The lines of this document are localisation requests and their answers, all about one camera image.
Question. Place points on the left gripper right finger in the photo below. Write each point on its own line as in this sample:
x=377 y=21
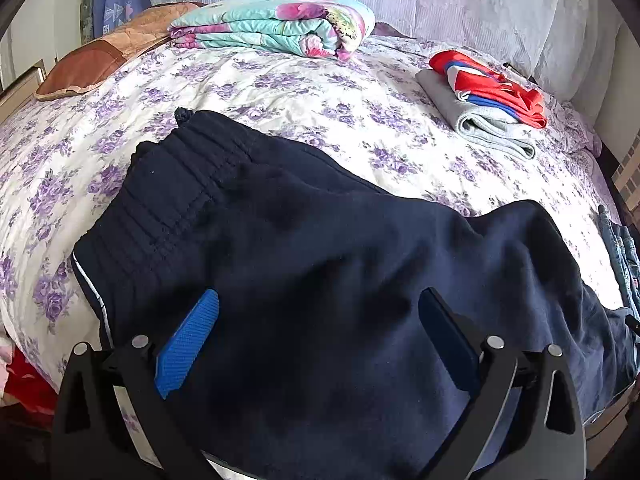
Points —
x=457 y=341

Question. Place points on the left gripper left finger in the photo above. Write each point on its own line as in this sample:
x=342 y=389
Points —
x=178 y=354

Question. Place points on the navy blue sweatpants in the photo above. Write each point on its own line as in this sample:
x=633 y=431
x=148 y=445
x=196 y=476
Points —
x=318 y=366

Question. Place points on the red patterned cloth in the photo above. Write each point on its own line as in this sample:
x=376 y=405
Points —
x=24 y=385

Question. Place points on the blue denim jeans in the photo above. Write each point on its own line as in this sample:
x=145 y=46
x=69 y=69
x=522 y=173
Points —
x=623 y=258

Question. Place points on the folded grey garment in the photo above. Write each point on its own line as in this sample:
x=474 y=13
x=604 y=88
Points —
x=480 y=124

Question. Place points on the beige checkered curtain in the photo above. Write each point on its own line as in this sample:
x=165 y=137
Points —
x=627 y=181

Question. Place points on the purple floral bed sheet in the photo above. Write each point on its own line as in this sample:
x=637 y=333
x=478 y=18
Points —
x=63 y=161

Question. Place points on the red white blue garment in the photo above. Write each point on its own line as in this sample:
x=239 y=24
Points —
x=478 y=84

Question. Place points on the brown orange pillow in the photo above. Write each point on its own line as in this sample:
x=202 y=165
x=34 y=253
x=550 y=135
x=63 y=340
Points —
x=88 y=66

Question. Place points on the folded teal pink floral blanket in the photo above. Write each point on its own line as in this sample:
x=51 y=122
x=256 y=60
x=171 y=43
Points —
x=307 y=28

